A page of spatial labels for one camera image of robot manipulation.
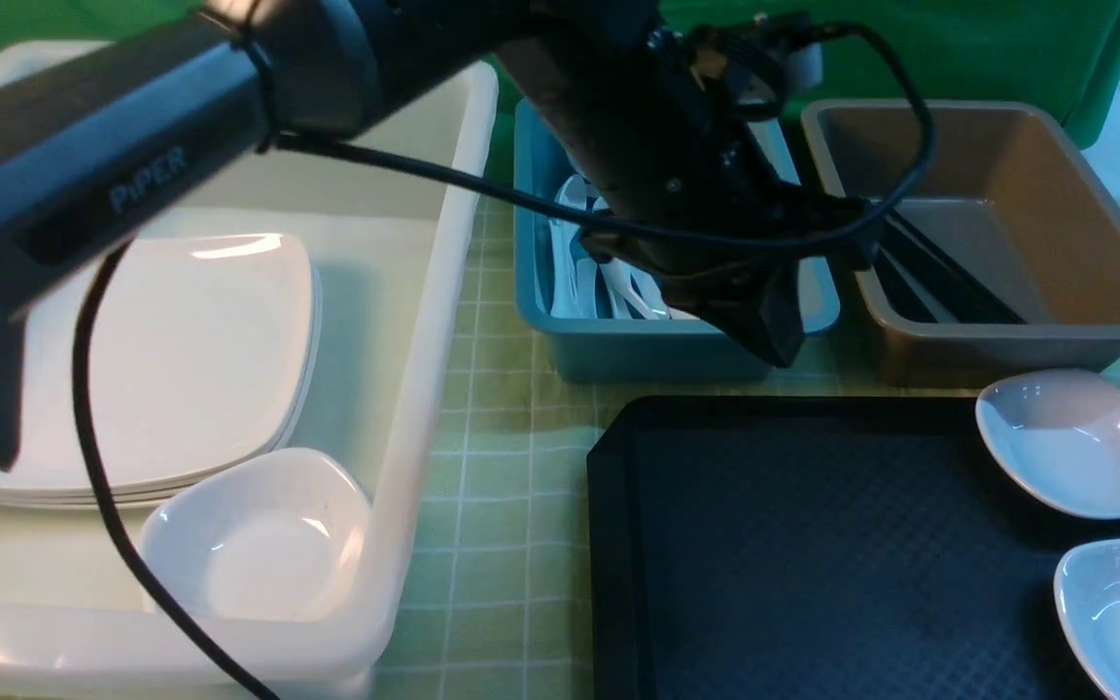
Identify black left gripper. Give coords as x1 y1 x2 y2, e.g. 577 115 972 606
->
497 19 872 368

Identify large white rice plate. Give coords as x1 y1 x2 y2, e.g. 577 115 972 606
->
0 232 316 492

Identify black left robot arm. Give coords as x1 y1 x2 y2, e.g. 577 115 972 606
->
0 1 894 470

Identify white spoon centre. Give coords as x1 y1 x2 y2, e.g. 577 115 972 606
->
600 259 671 321

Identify white spoon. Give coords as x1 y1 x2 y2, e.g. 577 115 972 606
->
600 259 671 321
547 218 597 319

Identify teal plastic bin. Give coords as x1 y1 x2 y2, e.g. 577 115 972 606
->
512 99 841 384

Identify black chopsticks in bin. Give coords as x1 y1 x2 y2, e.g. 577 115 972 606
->
874 211 1027 325

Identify white spoon left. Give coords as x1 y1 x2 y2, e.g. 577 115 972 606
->
547 218 597 319

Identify black serving tray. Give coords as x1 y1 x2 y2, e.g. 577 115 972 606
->
586 396 1120 699

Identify brown plastic bin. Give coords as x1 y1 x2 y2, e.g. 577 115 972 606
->
852 99 1120 388

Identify large white plastic tub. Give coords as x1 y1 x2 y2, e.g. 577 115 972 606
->
0 40 500 700

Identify green backdrop cloth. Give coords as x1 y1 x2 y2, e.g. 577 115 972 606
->
0 1 1120 147

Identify white bowl in tub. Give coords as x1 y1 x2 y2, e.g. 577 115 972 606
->
138 448 370 623

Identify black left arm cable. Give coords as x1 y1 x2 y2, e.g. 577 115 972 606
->
72 19 937 700

